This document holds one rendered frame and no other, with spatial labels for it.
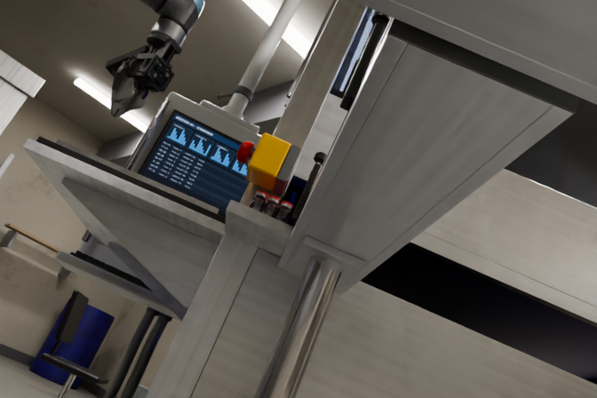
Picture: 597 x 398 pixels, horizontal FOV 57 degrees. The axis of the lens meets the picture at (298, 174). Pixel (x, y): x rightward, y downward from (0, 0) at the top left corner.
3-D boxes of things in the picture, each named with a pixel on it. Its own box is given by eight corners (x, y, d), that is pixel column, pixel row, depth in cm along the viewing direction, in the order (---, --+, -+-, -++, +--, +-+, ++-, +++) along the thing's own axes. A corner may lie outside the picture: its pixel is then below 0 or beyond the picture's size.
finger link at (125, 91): (117, 108, 117) (139, 75, 121) (99, 107, 120) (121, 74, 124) (127, 117, 119) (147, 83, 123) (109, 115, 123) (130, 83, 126)
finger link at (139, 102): (127, 117, 119) (147, 83, 123) (109, 115, 123) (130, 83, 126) (136, 125, 122) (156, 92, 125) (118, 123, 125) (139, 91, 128)
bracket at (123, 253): (201, 337, 151) (221, 292, 156) (200, 335, 148) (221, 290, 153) (87, 286, 152) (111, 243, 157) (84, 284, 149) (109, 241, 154)
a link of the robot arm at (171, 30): (150, 18, 130) (171, 43, 136) (141, 33, 128) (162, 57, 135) (173, 17, 126) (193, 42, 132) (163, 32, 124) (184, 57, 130)
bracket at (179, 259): (194, 312, 105) (223, 250, 110) (193, 309, 102) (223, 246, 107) (31, 240, 106) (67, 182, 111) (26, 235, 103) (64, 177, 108)
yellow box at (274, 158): (281, 196, 100) (296, 163, 103) (286, 182, 93) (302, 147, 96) (242, 179, 100) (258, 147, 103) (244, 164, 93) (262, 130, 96)
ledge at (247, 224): (297, 264, 97) (301, 254, 98) (308, 246, 85) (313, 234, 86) (224, 232, 98) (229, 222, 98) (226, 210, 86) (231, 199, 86)
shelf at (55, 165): (245, 308, 164) (248, 302, 164) (265, 253, 99) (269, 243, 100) (98, 242, 165) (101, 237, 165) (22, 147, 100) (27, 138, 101)
